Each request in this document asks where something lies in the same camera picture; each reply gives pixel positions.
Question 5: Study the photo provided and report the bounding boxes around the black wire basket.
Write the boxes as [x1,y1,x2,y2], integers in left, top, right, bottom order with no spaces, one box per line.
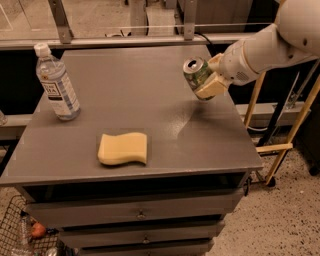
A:
[0,196,67,256]

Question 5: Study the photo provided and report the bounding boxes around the grey metal railing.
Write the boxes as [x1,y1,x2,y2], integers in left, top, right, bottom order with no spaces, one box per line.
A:
[0,0,278,51]

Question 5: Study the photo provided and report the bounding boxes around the wooden easel frame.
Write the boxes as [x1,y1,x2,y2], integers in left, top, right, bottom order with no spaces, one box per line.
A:
[243,71,320,187]

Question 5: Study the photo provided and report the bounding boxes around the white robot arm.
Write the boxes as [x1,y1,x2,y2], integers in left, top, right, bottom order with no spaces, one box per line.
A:
[195,0,320,100]

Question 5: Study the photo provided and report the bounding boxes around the yellow sponge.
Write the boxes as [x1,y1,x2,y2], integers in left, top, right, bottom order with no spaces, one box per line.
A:
[98,132,147,165]

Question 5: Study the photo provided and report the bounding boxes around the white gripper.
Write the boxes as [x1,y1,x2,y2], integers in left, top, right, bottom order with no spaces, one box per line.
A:
[194,40,258,99]

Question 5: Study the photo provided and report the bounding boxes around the orange ball in basket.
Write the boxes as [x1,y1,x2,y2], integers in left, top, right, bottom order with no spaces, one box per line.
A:
[31,222,46,238]

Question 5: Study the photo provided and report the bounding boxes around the grey drawer cabinet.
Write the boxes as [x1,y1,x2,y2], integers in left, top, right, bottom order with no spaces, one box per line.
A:
[1,46,262,256]

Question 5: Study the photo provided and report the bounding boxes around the clear plastic water bottle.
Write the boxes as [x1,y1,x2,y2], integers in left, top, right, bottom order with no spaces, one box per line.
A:
[34,43,80,121]

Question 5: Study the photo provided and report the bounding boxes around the green soda can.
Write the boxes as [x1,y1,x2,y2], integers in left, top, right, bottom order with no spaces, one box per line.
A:
[183,57,212,93]

